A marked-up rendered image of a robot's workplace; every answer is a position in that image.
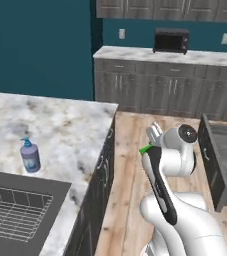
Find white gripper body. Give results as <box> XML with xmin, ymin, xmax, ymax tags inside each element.
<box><xmin>146</xmin><ymin>121</ymin><xmax>165</xmax><ymax>147</ymax></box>

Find dark grey sink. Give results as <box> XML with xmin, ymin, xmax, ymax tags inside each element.
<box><xmin>0</xmin><ymin>169</ymin><xmax>73</xmax><ymax>256</ymax></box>

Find purple soap dispenser blue pump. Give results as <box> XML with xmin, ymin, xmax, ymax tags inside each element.
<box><xmin>19</xmin><ymin>136</ymin><xmax>42</xmax><ymax>174</ymax></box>

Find grey base cupboards run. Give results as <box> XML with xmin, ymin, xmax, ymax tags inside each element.
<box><xmin>94</xmin><ymin>58</ymin><xmax>227</xmax><ymax>123</ymax></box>

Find open grey drawer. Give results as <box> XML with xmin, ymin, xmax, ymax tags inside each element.
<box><xmin>197</xmin><ymin>113</ymin><xmax>227</xmax><ymax>213</ymax></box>

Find dark island cupboards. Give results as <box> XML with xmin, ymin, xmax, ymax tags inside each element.
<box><xmin>62</xmin><ymin>109</ymin><xmax>117</xmax><ymax>256</ymax></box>

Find black toaster oven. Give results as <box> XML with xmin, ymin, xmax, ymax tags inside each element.
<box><xmin>152</xmin><ymin>28</ymin><xmax>190</xmax><ymax>55</ymax></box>

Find silver cupboard handle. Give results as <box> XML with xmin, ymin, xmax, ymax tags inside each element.
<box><xmin>106</xmin><ymin>127</ymin><xmax>115</xmax><ymax>140</ymax></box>
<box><xmin>97</xmin><ymin>155</ymin><xmax>111</xmax><ymax>176</ymax></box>

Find silver drawer handle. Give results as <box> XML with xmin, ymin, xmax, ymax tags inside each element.
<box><xmin>202</xmin><ymin>147</ymin><xmax>211</xmax><ymax>162</ymax></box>

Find grey wall cupboards run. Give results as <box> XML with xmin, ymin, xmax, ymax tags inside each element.
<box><xmin>95</xmin><ymin>0</ymin><xmax>227</xmax><ymax>24</ymax></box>

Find wire sink grid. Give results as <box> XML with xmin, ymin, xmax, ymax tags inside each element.
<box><xmin>0</xmin><ymin>185</ymin><xmax>54</xmax><ymax>243</ymax></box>

